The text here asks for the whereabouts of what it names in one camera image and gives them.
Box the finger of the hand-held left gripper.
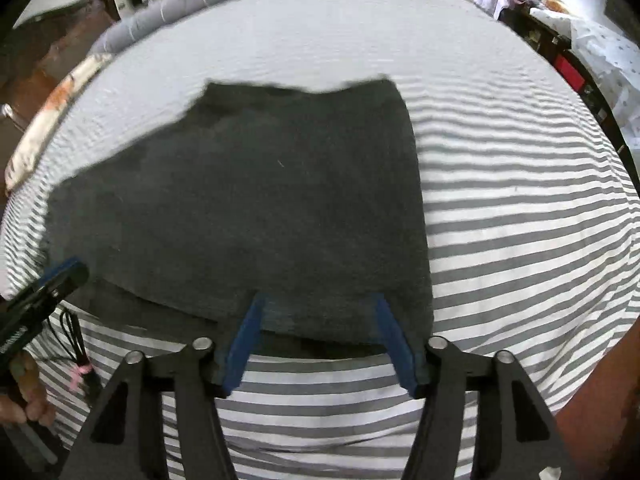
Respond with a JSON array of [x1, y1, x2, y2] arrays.
[[27, 263, 91, 313], [41, 257, 82, 283]]

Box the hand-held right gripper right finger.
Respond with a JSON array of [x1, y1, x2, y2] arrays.
[[374, 293, 582, 480]]

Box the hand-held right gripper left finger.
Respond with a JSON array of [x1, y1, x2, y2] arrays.
[[59, 292, 267, 480]]

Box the dark grey denim pants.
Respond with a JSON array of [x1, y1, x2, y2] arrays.
[[46, 76, 436, 358]]

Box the person's left hand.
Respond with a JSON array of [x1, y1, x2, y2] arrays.
[[0, 351, 57, 428]]

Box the bed with striped sheet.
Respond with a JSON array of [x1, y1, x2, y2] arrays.
[[0, 0, 640, 480]]

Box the floral pillow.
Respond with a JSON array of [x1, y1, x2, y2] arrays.
[[4, 52, 115, 192]]

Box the carved wooden headboard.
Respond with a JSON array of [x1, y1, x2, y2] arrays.
[[0, 0, 121, 133]]

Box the dark wooden sideboard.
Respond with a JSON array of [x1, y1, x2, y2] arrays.
[[499, 4, 640, 186]]

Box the red box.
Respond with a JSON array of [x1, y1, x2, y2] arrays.
[[553, 54, 587, 92]]

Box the white dotted cloth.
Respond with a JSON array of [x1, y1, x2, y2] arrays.
[[529, 6, 640, 142]]

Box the black cable with pink tie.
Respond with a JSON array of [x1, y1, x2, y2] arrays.
[[59, 309, 103, 407]]

